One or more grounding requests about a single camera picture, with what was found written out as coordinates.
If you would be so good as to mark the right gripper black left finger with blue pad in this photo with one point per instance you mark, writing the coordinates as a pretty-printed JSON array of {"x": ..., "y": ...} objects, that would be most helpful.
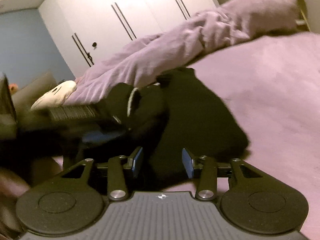
[{"x": 120, "y": 172}]

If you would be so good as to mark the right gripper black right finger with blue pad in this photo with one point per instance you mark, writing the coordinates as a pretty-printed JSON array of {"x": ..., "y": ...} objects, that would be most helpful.
[{"x": 206, "y": 170}]

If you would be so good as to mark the black fleece garment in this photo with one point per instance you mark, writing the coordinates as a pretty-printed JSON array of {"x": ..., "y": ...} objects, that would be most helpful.
[{"x": 177, "y": 112}]

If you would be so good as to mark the cream plush toy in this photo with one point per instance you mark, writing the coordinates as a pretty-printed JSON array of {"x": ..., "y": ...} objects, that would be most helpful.
[{"x": 56, "y": 96}]

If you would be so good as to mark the grey padded headboard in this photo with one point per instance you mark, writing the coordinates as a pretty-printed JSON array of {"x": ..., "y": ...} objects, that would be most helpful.
[{"x": 25, "y": 97}]

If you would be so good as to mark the orange small toy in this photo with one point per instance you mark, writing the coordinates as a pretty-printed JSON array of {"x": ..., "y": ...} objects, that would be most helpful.
[{"x": 13, "y": 88}]

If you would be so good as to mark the purple bed sheet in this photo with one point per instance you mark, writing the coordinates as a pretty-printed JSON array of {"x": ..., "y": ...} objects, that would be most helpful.
[{"x": 271, "y": 85}]

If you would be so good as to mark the purple rumpled duvet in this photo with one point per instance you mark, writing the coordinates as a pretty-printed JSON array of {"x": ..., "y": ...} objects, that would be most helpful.
[{"x": 139, "y": 62}]

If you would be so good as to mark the white wardrobe with handles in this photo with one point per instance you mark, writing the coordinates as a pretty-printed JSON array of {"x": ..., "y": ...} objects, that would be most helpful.
[{"x": 87, "y": 31}]

